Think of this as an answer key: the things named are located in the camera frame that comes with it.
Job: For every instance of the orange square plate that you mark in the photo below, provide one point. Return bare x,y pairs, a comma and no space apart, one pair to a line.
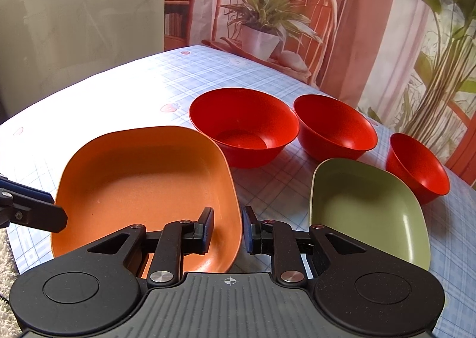
148,182

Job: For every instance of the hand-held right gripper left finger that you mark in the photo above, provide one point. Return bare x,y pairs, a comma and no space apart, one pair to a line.
206,229

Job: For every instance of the red bowl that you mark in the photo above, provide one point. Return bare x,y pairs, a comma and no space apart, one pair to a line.
241,118
334,126
420,170

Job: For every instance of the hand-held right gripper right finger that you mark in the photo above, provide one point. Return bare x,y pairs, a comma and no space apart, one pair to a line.
247,227

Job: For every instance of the beige shaggy rug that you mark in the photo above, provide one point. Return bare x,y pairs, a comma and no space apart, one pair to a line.
7,252

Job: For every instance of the green square plate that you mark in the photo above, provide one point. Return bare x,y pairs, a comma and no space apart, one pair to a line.
364,204

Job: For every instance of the printed wall cloth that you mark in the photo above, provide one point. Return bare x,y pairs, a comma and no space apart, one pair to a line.
372,26

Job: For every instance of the blue checked tablecloth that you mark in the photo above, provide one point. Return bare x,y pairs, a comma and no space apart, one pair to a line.
260,78

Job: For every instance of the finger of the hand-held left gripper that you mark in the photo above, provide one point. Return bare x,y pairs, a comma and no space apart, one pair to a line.
41,213

